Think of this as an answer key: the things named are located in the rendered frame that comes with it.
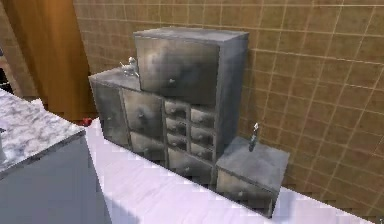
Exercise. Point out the grey metal drawer cabinet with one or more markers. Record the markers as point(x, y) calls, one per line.
point(186, 86)

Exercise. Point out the dark grey bottle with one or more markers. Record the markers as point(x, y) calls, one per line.
point(253, 140)

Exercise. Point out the small silver figurine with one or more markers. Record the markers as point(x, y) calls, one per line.
point(130, 68)

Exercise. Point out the small red object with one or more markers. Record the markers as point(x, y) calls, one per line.
point(86, 121)

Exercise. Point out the brown wooden door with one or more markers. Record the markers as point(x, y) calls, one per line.
point(50, 56)

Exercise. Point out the marble top grey counter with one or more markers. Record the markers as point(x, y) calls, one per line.
point(30, 140)

